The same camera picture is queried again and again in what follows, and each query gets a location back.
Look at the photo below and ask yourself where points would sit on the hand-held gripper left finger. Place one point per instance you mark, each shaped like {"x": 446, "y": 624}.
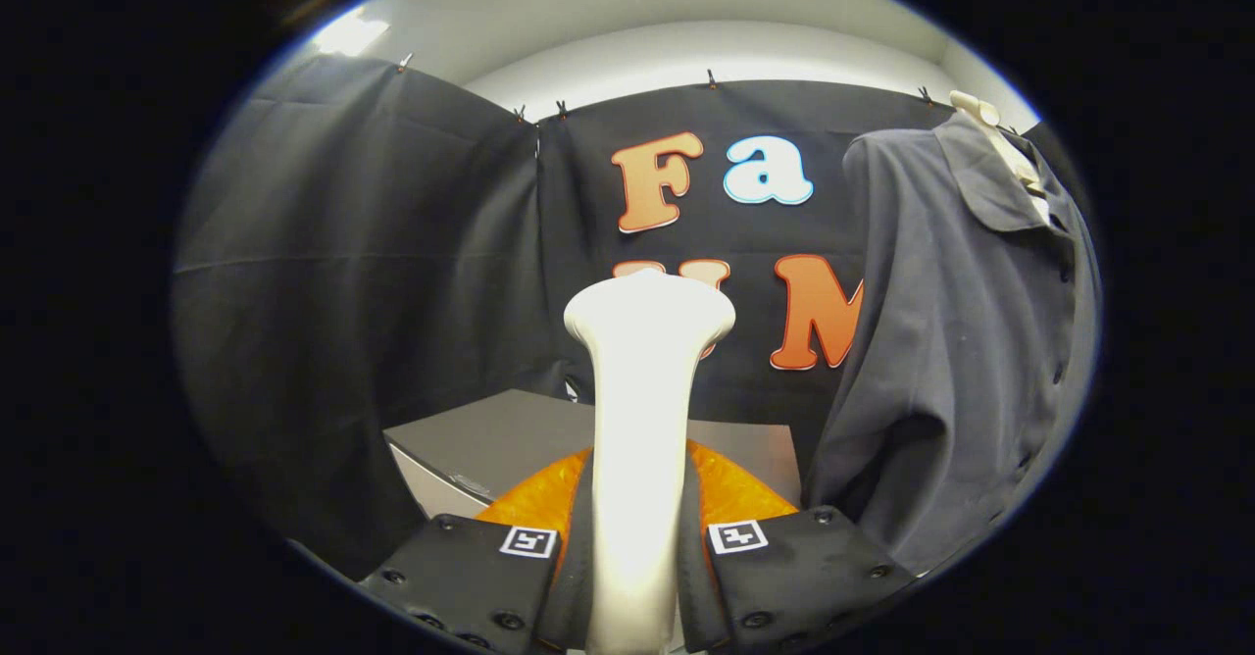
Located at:
{"x": 578, "y": 586}

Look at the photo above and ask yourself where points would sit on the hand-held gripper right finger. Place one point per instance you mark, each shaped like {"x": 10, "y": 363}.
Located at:
{"x": 692, "y": 586}

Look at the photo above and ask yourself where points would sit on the grey button-up shirt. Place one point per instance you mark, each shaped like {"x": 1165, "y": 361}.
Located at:
{"x": 941, "y": 341}

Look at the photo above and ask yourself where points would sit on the cream clothes hanger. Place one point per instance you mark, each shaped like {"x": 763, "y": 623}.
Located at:
{"x": 980, "y": 111}

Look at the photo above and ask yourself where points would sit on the grey cabinet with dark top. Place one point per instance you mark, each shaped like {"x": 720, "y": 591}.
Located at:
{"x": 510, "y": 434}

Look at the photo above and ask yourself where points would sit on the black backdrop cloth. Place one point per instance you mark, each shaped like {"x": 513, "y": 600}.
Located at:
{"x": 343, "y": 292}

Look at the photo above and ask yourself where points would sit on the row of black backdrop clips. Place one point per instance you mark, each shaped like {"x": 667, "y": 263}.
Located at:
{"x": 712, "y": 78}

